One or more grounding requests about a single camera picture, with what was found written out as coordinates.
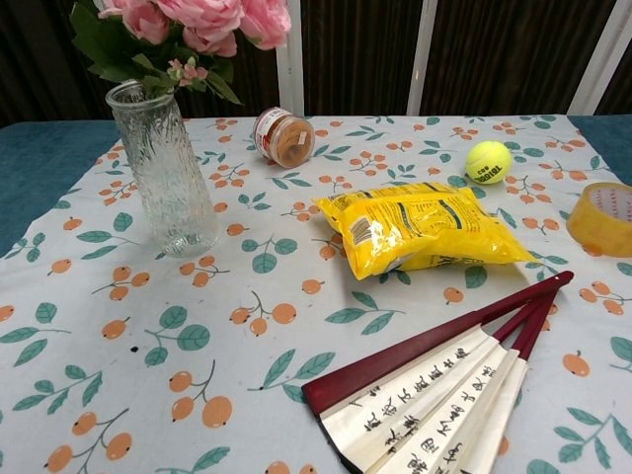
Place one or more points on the pink artificial rose bouquet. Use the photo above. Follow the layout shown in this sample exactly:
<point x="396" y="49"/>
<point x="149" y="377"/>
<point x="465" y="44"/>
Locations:
<point x="207" y="24"/>

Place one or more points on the rubber band jar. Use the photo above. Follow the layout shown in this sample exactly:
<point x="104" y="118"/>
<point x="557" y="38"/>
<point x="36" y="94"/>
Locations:
<point x="289" y="140"/>

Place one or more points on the yellow snack bag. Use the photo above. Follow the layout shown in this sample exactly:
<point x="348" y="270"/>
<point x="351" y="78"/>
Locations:
<point x="434" y="232"/>

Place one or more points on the floral print tablecloth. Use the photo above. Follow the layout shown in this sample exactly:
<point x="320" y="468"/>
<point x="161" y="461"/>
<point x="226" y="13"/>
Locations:
<point x="197" y="345"/>

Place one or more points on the folding fan with calligraphy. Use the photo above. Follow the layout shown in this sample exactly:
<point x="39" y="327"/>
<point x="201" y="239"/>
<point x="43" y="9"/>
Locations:
<point x="419" y="390"/>

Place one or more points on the yellow tennis ball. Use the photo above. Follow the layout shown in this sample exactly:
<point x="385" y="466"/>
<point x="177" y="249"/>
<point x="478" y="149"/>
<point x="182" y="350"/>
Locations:
<point x="489" y="162"/>

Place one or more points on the clear packing tape roll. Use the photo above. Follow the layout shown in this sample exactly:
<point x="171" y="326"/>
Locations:
<point x="592" y="232"/>

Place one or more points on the white metal frame pole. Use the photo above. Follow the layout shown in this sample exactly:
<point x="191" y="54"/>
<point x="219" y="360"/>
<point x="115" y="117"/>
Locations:
<point x="605" y="49"/>
<point x="423" y="49"/>
<point x="291" y="84"/>

